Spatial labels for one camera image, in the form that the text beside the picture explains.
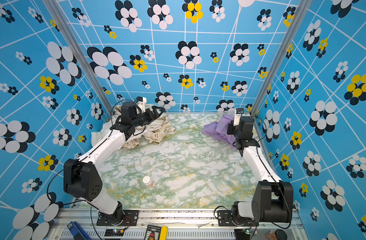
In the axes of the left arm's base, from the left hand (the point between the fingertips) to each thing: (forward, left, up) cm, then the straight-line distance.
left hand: (161, 111), depth 81 cm
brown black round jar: (-54, -52, -20) cm, 77 cm away
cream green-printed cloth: (+6, +8, -23) cm, 25 cm away
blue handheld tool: (-52, +36, -26) cm, 69 cm away
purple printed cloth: (+1, -34, -18) cm, 39 cm away
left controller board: (-52, +21, -32) cm, 65 cm away
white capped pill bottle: (-30, +7, -22) cm, 38 cm away
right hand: (-2, -41, -6) cm, 42 cm away
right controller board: (-53, -41, -30) cm, 73 cm away
